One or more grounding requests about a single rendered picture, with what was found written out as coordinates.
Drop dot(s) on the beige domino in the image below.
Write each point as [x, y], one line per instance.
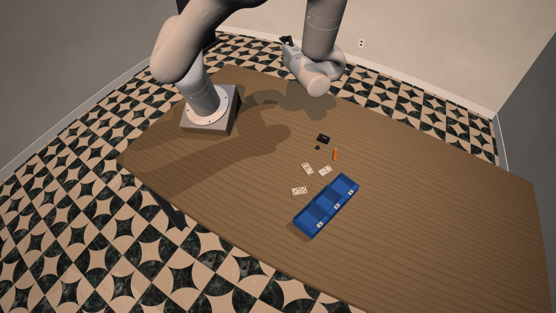
[299, 191]
[307, 168]

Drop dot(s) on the white domino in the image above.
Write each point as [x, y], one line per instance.
[325, 170]

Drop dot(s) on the blue three-compartment bin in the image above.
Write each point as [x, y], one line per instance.
[325, 205]

